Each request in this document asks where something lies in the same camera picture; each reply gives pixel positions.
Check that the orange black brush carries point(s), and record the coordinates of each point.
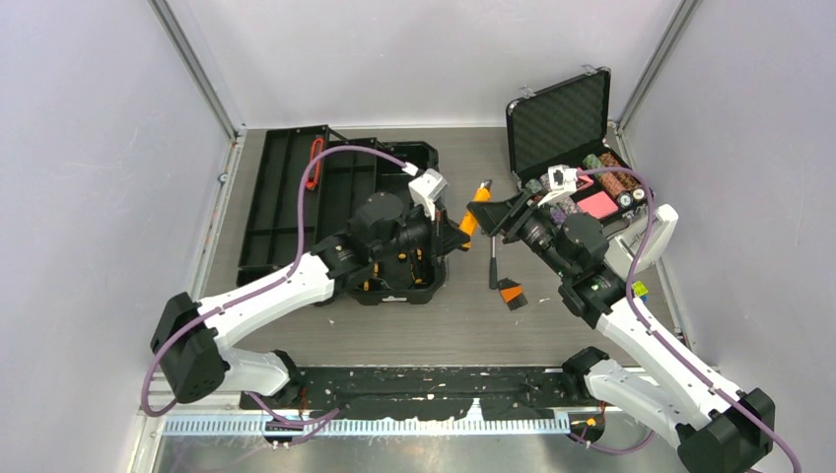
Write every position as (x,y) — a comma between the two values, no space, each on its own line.
(511,293)

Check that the black poker chip case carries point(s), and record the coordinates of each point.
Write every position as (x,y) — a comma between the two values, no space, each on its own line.
(558,125)

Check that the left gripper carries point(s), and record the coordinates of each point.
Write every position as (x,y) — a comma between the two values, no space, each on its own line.
(441,236)

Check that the colourful small object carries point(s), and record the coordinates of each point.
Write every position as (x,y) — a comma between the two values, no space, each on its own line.
(639,290)

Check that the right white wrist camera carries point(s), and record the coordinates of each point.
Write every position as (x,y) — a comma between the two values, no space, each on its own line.
(563,183)

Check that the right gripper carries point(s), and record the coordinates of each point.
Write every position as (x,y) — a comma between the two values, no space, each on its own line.
(516,212)

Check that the black plastic toolbox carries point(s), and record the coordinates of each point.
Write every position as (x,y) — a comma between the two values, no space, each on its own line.
(347,179)

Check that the small black screwdriver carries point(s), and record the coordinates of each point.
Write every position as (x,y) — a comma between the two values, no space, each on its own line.
(493,265)

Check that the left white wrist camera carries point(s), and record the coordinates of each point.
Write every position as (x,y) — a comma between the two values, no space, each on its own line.
(425,188)

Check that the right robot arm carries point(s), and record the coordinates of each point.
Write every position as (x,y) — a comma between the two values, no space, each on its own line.
(712,424)

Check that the white stand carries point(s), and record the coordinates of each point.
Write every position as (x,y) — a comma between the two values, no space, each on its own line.
(637,242)

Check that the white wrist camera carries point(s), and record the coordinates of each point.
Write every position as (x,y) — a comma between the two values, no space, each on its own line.
(563,183)
(425,188)

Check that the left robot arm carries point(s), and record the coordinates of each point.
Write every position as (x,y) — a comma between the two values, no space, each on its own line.
(194,343)

